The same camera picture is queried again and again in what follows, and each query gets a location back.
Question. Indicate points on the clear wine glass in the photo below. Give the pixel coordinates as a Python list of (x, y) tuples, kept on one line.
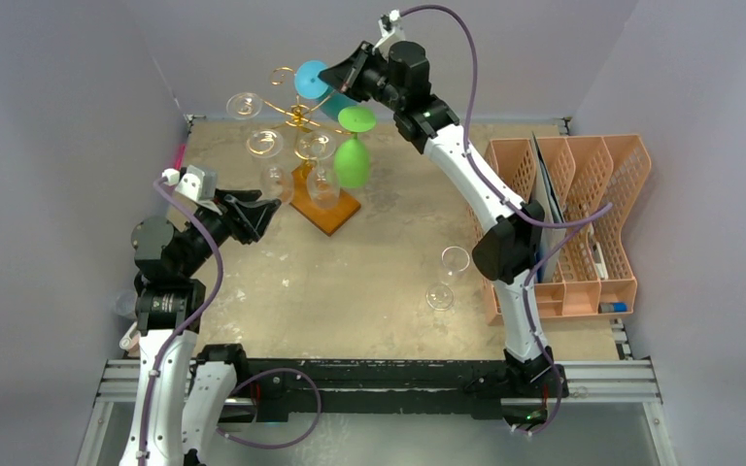
[(244, 106), (265, 147), (454, 262), (316, 148)]

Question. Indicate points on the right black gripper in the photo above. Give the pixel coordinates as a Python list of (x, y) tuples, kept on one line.
[(360, 70)]

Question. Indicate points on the small clear jar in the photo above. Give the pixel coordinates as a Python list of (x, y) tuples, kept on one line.
[(125, 304)]

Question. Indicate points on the orange plastic file organizer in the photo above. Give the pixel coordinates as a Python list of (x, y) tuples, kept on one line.
[(593, 277)]

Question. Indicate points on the blue plastic goblet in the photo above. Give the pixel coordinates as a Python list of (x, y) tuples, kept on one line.
[(309, 85)]

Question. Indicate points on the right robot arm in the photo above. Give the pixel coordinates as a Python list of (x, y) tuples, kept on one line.
[(512, 228)]

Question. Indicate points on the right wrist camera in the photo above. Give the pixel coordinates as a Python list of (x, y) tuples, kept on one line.
[(391, 31)]

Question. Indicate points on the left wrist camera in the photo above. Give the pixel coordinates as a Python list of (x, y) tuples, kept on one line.
[(197, 184)]

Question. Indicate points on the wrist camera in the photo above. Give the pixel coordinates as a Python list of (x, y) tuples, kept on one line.
[(391, 31), (197, 184)]

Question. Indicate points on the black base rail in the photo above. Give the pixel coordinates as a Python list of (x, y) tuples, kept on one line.
[(482, 389)]

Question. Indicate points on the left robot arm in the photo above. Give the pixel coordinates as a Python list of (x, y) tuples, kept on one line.
[(180, 272)]

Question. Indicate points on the gold wire wine glass rack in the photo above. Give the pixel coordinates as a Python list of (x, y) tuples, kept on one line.
[(295, 156)]

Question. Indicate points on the pink white small device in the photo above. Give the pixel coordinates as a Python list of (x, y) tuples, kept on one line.
[(130, 340)]

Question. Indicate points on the green plastic goblet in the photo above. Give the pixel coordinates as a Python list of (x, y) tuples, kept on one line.
[(351, 162)]

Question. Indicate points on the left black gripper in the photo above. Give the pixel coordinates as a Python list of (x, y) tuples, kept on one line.
[(246, 216)]

